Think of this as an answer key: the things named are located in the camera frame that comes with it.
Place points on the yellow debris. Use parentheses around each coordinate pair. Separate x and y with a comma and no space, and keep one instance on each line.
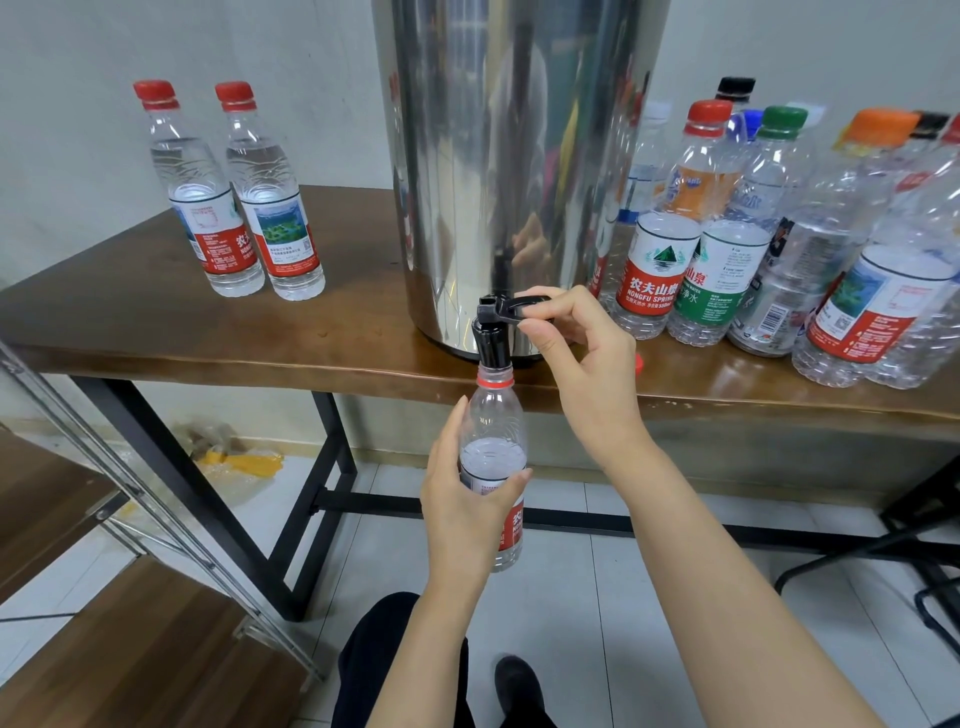
(248,464)

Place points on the person's black trouser leg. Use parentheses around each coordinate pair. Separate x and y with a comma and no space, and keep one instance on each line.
(375,660)

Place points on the red bottle cap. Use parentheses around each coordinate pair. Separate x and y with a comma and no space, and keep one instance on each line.
(639,363)

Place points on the wooden metal shelf rack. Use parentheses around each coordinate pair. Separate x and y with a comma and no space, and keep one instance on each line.
(45,510)

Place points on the green red label plastic bottle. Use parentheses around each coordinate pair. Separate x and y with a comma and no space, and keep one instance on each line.
(278,210)

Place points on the wooden stool with black frame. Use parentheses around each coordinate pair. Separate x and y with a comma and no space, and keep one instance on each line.
(930,503)

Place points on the cluster of plastic bottles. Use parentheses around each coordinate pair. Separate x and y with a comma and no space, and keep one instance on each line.
(780,255)

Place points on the stainless steel water dispenser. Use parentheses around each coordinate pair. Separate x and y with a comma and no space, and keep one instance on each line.
(510,150)

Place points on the person's left hand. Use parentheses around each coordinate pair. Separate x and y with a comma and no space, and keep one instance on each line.
(468,533)

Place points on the person's black shoe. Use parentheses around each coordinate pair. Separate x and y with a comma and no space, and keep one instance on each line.
(522,693)

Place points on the black metal table frame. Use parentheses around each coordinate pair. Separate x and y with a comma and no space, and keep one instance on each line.
(375,503)

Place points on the red label plastic water bottle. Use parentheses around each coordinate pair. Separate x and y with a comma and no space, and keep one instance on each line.
(494,435)
(203,210)

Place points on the person's right hand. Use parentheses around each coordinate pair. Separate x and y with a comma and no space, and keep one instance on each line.
(600,383)

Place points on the person's right forearm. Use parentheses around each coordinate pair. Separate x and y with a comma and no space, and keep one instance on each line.
(735,615)

